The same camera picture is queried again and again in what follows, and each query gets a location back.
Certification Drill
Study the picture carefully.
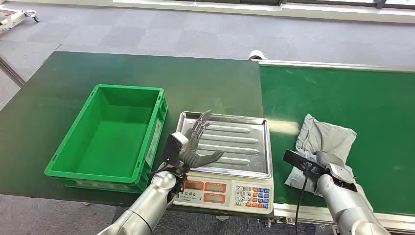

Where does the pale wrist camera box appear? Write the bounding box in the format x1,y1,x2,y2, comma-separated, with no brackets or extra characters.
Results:
163,132,189,164
283,149,325,182

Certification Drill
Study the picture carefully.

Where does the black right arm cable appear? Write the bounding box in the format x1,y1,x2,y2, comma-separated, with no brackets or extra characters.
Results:
294,163,309,235

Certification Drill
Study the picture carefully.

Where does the white wheeled cart frame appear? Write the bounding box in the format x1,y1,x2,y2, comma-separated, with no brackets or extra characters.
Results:
0,8,40,31

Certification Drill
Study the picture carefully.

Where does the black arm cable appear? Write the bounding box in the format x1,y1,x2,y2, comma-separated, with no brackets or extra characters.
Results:
294,163,309,235
148,162,172,177

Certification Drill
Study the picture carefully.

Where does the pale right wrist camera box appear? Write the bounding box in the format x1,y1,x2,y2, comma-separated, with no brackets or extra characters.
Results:
283,149,325,182

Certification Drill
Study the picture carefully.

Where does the white conveyor end roller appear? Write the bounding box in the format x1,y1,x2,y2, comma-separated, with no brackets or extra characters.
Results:
249,49,267,61

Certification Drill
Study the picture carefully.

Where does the white electronic weighing scale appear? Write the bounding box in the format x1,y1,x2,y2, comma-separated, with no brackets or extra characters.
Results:
172,111,275,215

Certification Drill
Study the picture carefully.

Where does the grey plastic mailer package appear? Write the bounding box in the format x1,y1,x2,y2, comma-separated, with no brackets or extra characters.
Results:
284,113,357,197

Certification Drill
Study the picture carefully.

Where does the grey metal bar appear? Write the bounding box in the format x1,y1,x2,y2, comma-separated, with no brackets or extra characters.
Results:
0,57,26,88

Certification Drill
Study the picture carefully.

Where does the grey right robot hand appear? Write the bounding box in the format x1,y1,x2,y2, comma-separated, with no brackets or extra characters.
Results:
316,150,357,193

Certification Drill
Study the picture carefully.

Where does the green conveyor belt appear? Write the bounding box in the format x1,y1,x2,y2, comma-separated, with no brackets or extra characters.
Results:
257,59,415,233

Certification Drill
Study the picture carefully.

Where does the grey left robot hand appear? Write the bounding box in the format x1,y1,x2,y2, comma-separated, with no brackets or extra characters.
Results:
182,109,225,169

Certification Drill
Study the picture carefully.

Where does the green plastic crate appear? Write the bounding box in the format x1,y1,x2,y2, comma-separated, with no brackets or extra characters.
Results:
44,84,168,194

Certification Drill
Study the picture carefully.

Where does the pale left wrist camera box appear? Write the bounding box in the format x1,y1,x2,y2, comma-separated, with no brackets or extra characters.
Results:
163,132,189,164

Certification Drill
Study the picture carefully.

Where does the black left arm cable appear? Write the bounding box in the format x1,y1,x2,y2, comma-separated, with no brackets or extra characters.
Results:
148,162,172,177

